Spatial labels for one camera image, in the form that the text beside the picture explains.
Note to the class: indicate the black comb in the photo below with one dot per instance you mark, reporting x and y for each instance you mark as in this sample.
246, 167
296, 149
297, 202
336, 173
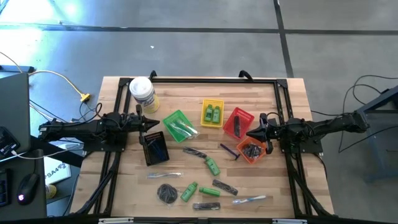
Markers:
195, 152
237, 126
206, 206
224, 187

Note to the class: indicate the grey laptop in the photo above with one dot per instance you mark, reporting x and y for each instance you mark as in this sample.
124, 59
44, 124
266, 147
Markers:
14, 109

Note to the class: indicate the smartphone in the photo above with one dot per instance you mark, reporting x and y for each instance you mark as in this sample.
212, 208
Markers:
7, 142

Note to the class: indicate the red plastic basket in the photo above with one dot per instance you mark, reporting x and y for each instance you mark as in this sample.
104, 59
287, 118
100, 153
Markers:
245, 116

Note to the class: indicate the black plastic basket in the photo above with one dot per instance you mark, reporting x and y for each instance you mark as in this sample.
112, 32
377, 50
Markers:
148, 158

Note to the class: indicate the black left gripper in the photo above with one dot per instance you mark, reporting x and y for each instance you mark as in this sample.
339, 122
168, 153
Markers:
132, 124

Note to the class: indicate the green shampoo bottle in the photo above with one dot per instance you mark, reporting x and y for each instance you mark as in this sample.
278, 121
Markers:
189, 191
216, 115
208, 114
212, 166
209, 191

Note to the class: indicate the blue white wrapped toothbrush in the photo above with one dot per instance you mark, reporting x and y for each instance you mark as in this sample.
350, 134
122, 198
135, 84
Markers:
248, 199

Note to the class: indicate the black computer mouse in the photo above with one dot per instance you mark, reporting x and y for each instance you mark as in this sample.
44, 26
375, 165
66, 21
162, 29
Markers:
27, 188

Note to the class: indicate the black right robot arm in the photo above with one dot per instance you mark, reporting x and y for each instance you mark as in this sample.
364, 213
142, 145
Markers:
329, 124

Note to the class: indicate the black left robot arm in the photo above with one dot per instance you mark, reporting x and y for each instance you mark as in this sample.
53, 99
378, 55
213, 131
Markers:
77, 127

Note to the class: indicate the green plastic basket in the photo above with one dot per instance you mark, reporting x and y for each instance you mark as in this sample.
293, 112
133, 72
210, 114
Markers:
172, 118

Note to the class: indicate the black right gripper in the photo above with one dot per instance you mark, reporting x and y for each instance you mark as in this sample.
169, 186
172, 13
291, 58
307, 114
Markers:
276, 130

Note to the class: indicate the silver aluminium bracket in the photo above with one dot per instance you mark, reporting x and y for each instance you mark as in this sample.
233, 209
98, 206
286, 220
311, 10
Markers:
115, 221
289, 221

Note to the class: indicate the black desk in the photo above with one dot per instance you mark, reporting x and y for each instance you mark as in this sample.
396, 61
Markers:
34, 211

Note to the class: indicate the black keyboard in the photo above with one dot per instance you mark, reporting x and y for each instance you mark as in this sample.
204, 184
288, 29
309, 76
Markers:
3, 188

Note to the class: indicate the yellow plastic basket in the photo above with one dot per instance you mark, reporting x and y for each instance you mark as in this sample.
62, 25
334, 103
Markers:
212, 103

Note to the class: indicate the yellow Lysol wipes canister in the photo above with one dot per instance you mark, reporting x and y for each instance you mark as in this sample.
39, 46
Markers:
141, 88

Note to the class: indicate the black aluminium rig frame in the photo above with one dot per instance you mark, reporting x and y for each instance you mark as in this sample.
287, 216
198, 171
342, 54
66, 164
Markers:
217, 80

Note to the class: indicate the blue-grey metal stand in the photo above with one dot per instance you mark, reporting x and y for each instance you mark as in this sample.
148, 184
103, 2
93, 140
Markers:
382, 97

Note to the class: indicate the small yellow round object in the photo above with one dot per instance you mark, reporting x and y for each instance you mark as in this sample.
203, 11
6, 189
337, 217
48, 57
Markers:
50, 191

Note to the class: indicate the white printed booklet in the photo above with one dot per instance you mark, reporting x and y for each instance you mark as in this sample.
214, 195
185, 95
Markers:
56, 171

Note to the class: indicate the orange plastic basket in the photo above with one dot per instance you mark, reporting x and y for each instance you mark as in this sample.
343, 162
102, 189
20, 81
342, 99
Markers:
240, 149

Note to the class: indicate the blue disposable razor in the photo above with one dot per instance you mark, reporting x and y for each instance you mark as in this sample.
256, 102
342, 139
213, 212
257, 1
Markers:
161, 153
230, 151
154, 145

